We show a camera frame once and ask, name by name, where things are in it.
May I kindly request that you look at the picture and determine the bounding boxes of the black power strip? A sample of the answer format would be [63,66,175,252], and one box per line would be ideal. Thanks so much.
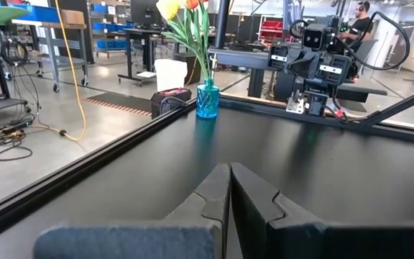
[0,118,34,133]

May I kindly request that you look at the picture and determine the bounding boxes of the black hazard-striped floor mat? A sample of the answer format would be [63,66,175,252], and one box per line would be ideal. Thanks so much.
[83,91,154,117]

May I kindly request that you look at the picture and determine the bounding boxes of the metal shelving blue bins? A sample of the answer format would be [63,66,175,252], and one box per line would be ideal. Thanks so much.
[88,0,132,59]

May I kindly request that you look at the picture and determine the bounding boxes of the black table mat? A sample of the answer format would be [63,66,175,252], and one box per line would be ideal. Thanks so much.
[0,104,414,259]

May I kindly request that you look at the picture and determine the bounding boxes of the black computer desk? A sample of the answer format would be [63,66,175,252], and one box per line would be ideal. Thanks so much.
[117,27,179,88]

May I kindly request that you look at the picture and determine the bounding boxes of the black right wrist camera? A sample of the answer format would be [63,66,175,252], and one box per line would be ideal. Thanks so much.
[302,23,329,51]

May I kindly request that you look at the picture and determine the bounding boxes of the black aluminium table frame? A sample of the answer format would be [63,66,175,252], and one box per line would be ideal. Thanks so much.
[0,83,414,249]

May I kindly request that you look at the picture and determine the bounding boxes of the black computer monitor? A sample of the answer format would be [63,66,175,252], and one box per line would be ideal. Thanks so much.
[130,0,163,29]

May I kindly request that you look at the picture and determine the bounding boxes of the grey desk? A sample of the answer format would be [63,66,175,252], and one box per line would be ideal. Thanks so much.
[208,46,387,104]

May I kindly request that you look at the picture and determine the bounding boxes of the red bin shelf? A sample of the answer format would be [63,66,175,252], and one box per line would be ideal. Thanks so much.
[257,16,287,44]

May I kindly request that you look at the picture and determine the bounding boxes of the cardboard box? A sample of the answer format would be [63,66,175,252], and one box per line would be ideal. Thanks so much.
[60,9,86,26]

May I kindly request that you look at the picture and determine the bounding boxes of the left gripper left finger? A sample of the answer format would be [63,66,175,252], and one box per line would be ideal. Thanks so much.
[34,163,231,259]

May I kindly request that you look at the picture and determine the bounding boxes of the blue glass vase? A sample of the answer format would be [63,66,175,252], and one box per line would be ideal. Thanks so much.
[195,78,221,119]

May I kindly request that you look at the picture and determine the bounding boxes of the yellow floor cable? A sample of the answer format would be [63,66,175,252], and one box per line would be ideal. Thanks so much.
[54,0,88,142]

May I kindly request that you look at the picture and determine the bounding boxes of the orange-red tulip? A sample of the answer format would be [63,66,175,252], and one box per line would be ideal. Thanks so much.
[185,0,211,82]

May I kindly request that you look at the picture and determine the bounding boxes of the black pole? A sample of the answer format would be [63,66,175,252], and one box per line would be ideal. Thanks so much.
[213,0,232,51]

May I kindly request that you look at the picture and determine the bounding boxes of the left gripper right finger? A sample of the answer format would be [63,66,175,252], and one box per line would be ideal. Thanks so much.
[230,161,414,259]

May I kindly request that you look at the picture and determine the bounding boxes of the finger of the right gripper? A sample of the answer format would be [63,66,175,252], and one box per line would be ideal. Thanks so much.
[304,59,319,78]
[287,60,305,78]

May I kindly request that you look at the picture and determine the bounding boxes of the white bag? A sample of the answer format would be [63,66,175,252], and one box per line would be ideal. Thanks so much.
[154,58,189,93]

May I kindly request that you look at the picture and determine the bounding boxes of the blue storage bin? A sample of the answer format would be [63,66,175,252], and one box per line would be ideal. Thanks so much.
[12,3,61,23]

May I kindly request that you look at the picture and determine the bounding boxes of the black case red label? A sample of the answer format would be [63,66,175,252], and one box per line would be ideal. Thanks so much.
[150,87,193,119]

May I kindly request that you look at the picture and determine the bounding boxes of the wood-top metal cart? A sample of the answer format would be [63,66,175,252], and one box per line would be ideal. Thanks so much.
[40,21,90,94]

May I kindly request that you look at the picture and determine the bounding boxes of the person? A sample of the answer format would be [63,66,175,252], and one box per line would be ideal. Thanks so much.
[338,0,375,46]

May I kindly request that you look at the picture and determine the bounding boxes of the yellow tulip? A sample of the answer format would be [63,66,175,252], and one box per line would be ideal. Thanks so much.
[155,0,211,82]

